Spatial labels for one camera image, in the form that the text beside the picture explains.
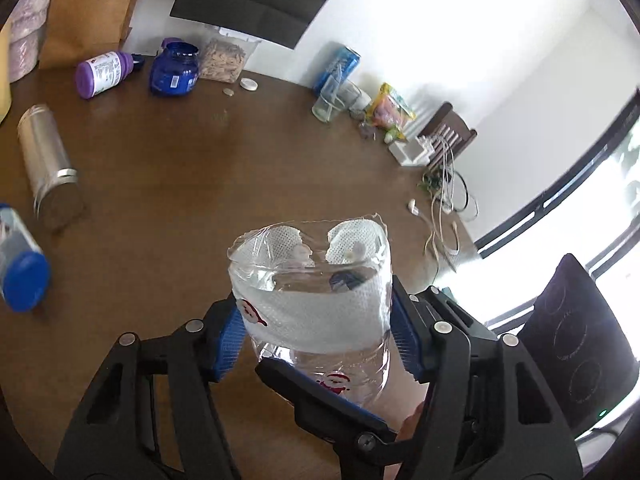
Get clear plastic cup with santas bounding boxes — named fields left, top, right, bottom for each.
left=227, top=214, right=393, bottom=408

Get person's right hand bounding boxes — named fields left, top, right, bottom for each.
left=397, top=401, right=426, bottom=480

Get blue lid plastic jar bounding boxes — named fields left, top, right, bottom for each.
left=0, top=204, right=51, bottom=312

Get white earbud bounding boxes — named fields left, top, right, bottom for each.
left=407, top=200, right=420, bottom=216

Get wooden chair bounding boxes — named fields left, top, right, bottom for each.
left=418, top=102, right=477, bottom=166

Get white charger hub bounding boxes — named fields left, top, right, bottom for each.
left=388, top=136, right=435, bottom=167

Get silver metal tin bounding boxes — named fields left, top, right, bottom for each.
left=17, top=104, right=85, bottom=232

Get colourful snack bag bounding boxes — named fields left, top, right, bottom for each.
left=364, top=82, right=416, bottom=132

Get small white jar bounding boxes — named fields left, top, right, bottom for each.
left=347, top=84, right=372, bottom=114

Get clear drinking glass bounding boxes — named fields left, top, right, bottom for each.
left=311, top=76, right=345, bottom=124

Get blue drink can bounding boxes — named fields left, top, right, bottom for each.
left=312, top=46, right=361, bottom=96

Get white bottle cap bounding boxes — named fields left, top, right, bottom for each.
left=240, top=77, right=258, bottom=92

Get purple supplement bottle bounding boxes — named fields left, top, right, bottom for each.
left=75, top=51, right=145, bottom=100

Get dark blue glass jar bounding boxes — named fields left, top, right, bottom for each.
left=149, top=38, right=200, bottom=96

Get yellow thermos jug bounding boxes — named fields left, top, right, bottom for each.
left=0, top=22, right=12, bottom=122

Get pink patterned vase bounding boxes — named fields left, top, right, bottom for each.
left=9, top=0, right=51, bottom=84

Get brown paper bag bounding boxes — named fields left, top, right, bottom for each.
left=39, top=0, right=137, bottom=70

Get white charging cables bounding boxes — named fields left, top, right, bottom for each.
left=416, top=129, right=482, bottom=286

